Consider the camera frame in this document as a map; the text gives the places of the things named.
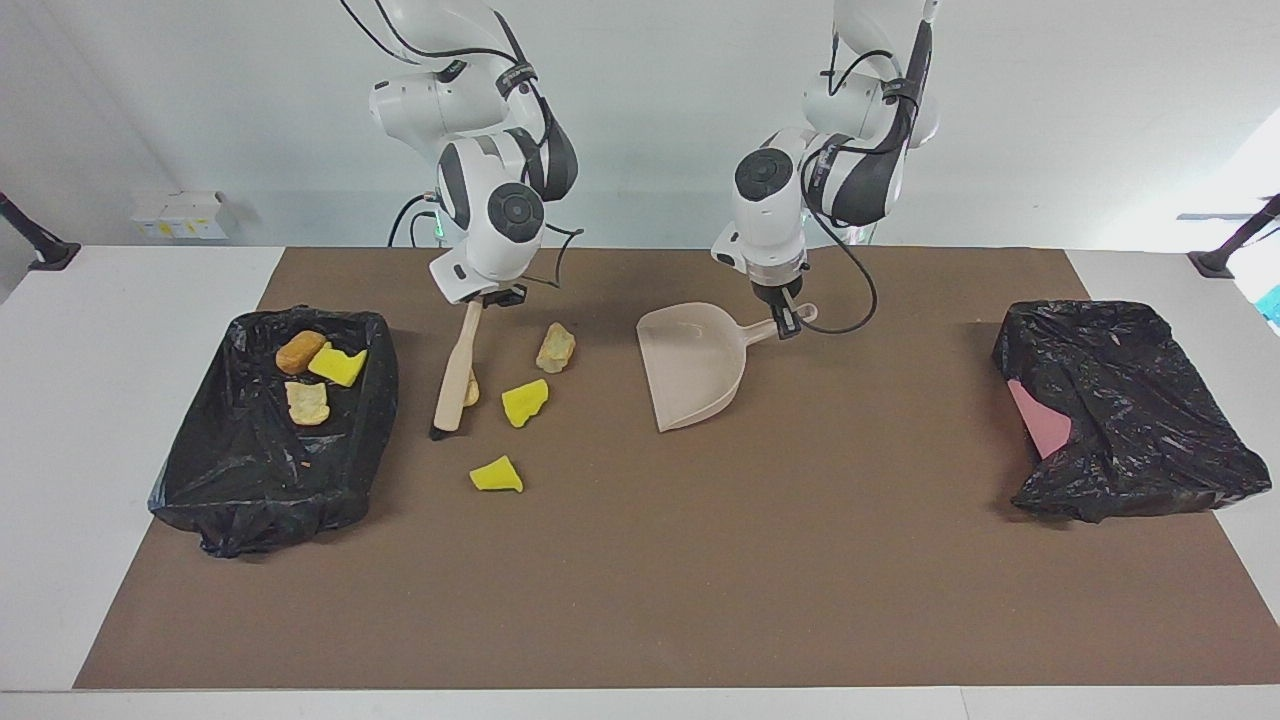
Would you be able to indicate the black bag lined bin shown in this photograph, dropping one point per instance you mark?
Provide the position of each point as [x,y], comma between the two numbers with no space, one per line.
[250,470]

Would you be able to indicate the yellow sponge piece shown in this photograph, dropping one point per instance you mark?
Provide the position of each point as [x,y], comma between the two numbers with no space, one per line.
[497,475]
[524,403]
[338,365]

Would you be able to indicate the beige hand brush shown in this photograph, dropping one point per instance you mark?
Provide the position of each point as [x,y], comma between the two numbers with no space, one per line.
[455,385]

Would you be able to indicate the brown table mat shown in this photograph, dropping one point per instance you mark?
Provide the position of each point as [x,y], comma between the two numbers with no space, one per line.
[700,560]

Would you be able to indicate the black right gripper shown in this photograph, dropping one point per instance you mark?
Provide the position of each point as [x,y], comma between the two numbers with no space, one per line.
[508,296]

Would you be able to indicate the black stand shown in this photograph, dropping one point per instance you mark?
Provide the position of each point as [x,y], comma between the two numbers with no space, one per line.
[1235,240]
[35,240]

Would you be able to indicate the brown foam nugget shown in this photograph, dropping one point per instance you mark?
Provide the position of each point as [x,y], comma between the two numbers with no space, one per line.
[301,352]

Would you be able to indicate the tan foam chunk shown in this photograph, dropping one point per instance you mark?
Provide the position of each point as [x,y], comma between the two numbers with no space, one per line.
[472,390]

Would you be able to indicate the pink bin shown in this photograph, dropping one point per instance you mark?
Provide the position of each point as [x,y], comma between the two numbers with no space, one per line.
[1040,420]

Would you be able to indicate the teal object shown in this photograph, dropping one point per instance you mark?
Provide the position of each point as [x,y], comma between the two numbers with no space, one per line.
[1272,305]

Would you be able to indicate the white wall box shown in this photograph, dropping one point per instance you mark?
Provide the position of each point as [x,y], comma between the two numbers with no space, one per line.
[180,215]

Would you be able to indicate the crumpled black trash bag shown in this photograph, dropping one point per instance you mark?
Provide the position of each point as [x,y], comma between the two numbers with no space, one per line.
[1150,420]

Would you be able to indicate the pale foam chunk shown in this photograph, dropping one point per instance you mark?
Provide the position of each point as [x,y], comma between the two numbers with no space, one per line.
[556,347]
[307,403]

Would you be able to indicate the beige plastic dustpan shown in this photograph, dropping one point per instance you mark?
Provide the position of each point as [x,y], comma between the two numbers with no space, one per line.
[695,365]

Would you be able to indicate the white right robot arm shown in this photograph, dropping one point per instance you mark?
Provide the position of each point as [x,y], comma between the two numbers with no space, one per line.
[500,210]

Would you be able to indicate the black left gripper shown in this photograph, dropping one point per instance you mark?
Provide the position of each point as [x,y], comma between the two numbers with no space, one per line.
[778,293]

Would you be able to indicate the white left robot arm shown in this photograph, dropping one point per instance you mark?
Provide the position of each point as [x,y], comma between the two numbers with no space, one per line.
[860,170]

